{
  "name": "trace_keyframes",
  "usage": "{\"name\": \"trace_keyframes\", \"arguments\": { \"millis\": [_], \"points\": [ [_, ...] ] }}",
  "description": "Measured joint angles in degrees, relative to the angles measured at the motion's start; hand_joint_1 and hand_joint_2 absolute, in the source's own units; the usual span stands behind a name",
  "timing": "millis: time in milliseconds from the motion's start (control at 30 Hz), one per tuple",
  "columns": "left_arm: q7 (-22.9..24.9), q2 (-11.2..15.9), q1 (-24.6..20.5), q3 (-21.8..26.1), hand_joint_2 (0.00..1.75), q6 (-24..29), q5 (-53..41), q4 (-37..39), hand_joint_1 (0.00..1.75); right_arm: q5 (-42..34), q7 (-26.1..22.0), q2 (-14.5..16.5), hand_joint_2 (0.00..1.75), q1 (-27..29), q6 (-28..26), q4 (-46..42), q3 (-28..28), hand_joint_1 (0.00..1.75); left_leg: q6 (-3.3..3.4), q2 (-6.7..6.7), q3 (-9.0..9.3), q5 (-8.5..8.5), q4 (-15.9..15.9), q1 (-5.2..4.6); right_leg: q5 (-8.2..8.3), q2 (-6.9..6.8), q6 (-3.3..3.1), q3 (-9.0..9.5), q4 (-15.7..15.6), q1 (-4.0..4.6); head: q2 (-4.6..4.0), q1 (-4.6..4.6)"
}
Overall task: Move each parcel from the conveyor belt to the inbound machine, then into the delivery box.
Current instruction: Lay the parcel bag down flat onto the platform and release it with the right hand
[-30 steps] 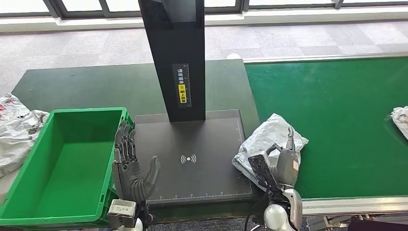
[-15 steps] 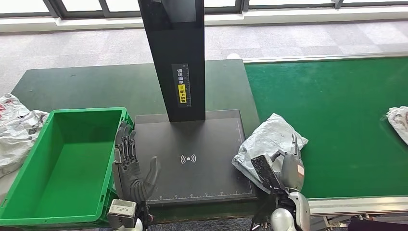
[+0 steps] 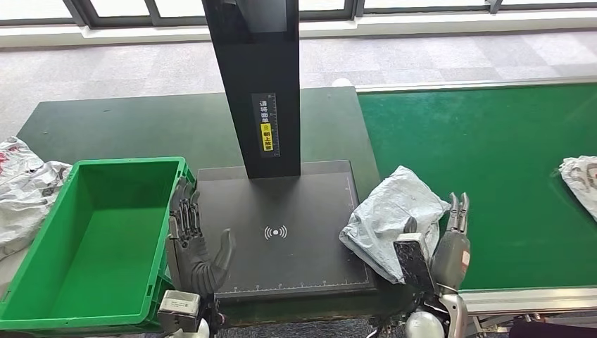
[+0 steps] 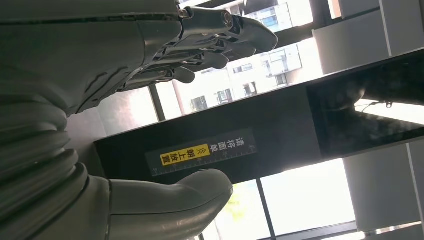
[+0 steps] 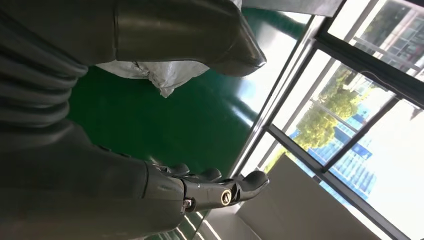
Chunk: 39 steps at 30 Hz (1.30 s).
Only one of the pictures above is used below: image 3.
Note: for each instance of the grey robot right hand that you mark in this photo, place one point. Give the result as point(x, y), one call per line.
point(450, 261)

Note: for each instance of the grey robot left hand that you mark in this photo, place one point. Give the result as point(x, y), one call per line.
point(191, 266)

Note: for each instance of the plain grey parcel bag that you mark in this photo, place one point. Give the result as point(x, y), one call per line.
point(387, 214)

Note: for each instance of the white parcel bag red print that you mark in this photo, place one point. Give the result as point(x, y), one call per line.
point(583, 182)

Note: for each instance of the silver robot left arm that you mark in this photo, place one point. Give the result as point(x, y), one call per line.
point(203, 332)

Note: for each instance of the black inbound scanner machine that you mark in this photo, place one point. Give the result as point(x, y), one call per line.
point(289, 210)

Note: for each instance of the green conveyor belt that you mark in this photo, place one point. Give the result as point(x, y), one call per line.
point(503, 149)

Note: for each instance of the white parcel bag red marks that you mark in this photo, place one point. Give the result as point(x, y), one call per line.
point(23, 200)

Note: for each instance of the green plastic crate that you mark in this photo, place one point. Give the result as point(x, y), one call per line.
point(93, 261)

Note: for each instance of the black and yellow label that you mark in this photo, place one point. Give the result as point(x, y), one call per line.
point(266, 126)

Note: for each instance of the white round knob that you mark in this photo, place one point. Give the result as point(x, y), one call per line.
point(342, 82)

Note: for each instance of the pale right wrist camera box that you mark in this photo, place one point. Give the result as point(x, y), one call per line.
point(412, 263)

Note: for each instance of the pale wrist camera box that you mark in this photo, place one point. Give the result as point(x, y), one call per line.
point(412, 263)
point(179, 308)

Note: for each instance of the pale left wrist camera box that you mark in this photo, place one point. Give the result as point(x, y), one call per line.
point(179, 308)

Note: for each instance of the aluminium conveyor frame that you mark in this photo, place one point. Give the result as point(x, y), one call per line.
point(513, 301)

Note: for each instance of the dark window frame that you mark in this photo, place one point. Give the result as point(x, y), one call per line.
point(116, 21)

